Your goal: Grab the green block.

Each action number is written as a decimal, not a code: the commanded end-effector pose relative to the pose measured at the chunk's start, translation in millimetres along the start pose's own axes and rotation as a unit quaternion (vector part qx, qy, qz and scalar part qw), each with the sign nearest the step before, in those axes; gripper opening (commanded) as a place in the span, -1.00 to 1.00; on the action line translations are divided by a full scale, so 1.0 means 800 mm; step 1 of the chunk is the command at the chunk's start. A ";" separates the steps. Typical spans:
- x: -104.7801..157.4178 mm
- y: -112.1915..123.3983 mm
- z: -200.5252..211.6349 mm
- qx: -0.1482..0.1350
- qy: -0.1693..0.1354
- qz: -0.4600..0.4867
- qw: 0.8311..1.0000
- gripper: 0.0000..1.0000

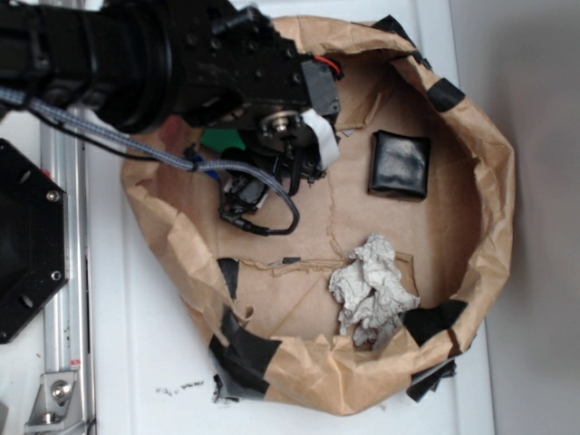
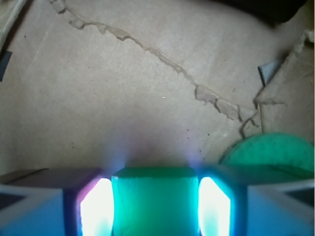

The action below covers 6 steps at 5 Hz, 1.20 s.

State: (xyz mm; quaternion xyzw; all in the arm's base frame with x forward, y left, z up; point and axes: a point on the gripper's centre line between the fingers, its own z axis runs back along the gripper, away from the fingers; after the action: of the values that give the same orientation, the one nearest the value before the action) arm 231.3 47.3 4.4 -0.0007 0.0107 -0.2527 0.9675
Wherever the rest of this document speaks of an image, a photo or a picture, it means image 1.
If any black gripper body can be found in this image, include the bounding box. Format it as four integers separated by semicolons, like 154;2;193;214
220;56;344;185

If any green rectangular block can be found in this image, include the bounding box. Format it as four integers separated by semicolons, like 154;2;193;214
200;129;246;153

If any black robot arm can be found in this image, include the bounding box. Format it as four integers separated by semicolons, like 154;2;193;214
1;1;340;179

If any black square pouch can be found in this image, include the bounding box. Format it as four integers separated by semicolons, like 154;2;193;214
368;130;431;200

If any brown paper bag bin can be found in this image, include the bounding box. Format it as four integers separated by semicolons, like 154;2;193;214
121;16;516;415

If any crumpled white paper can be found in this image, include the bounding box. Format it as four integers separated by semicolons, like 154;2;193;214
329;233;421;350

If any white tray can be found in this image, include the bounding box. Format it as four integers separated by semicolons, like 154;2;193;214
81;0;496;435

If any white ribbon cable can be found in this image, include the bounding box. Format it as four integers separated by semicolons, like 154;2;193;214
301;107;342;167

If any aluminium extrusion rail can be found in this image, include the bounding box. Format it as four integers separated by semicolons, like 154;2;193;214
41;125;96;434

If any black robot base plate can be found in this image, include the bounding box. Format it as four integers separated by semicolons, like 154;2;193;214
1;140;67;344

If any grey braided cable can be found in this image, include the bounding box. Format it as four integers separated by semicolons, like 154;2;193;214
0;85;301;237

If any metal corner bracket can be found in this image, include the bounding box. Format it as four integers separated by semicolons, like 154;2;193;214
24;371;82;434

